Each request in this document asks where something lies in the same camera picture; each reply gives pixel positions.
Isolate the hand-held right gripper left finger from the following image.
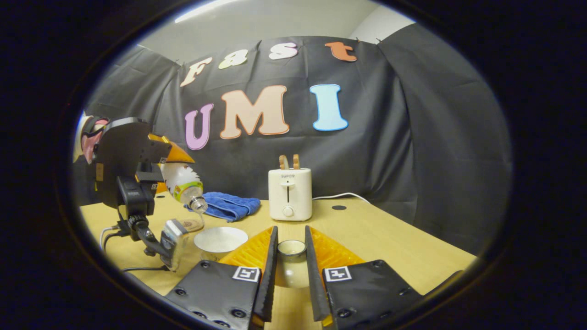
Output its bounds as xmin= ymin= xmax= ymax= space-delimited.
xmin=164 ymin=225 xmax=279 ymax=330

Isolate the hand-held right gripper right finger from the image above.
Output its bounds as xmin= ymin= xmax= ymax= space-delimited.
xmin=305 ymin=225 xmax=425 ymax=330

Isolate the clear water bottle white label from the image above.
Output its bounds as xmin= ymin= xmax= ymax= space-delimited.
xmin=159 ymin=163 xmax=209 ymax=214

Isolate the cream teacup lid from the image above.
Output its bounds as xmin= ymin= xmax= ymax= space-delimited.
xmin=275 ymin=239 xmax=308 ymax=289

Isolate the cream ceramic teacup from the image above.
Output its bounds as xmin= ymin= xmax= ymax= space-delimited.
xmin=194 ymin=226 xmax=249 ymax=262

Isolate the blue towel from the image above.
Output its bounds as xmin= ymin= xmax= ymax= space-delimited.
xmin=184 ymin=192 xmax=261 ymax=223

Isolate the white toaster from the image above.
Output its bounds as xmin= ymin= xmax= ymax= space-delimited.
xmin=268 ymin=168 xmax=313 ymax=222

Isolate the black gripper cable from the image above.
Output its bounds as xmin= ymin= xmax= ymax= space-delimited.
xmin=100 ymin=224 xmax=133 ymax=251
xmin=122 ymin=264 xmax=171 ymax=273

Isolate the white toaster cable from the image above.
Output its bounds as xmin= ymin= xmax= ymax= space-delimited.
xmin=312 ymin=192 xmax=371 ymax=204

